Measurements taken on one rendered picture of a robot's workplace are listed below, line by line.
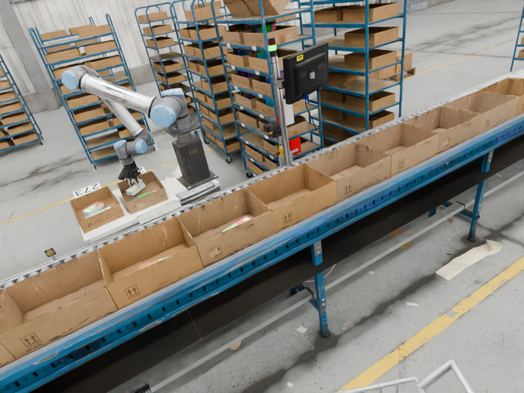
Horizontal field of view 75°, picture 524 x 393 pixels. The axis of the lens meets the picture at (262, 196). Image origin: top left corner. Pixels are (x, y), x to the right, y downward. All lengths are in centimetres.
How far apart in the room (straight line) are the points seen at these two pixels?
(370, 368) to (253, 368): 70
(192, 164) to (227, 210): 83
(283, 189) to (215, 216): 43
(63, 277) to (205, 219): 70
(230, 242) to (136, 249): 49
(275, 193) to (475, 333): 147
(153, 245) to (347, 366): 132
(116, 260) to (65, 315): 37
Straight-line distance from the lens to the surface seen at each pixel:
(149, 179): 293
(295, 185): 205
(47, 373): 175
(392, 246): 260
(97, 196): 292
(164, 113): 233
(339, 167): 222
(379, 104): 368
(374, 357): 235
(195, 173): 266
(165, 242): 185
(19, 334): 165
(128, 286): 158
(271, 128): 256
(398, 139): 254
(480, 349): 250
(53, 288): 189
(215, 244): 159
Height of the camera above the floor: 197
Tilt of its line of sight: 31 degrees down
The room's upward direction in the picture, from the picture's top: 11 degrees counter-clockwise
